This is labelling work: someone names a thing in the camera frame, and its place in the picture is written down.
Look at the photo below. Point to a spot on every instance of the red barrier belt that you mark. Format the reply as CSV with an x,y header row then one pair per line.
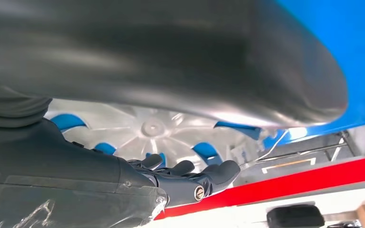
x,y
295,176

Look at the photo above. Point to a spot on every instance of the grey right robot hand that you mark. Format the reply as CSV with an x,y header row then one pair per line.
x,y
59,176

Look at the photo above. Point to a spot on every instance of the black case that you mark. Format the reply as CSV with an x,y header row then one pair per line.
x,y
295,217

